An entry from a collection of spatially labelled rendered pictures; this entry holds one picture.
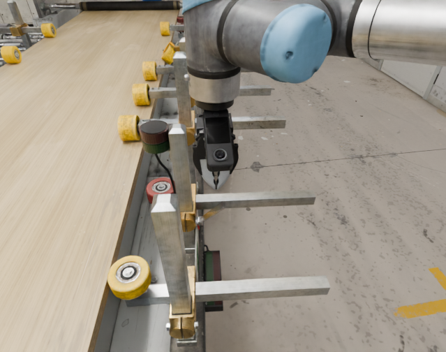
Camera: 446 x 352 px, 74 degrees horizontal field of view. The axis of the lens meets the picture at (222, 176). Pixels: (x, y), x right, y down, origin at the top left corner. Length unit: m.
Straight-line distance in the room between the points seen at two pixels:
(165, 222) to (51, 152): 0.67
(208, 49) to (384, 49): 0.24
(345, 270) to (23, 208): 1.52
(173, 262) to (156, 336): 0.40
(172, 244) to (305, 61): 0.31
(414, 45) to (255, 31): 0.20
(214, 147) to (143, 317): 0.56
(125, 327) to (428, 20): 0.88
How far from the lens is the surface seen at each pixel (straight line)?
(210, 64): 0.49
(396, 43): 0.48
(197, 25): 0.48
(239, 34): 0.42
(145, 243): 1.05
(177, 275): 0.53
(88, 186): 0.86
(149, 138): 0.63
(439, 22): 0.46
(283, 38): 0.38
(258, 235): 1.85
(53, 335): 0.63
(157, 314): 0.91
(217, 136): 0.51
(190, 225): 0.77
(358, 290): 1.78
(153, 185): 0.81
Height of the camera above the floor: 1.42
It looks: 39 degrees down
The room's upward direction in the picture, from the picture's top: straight up
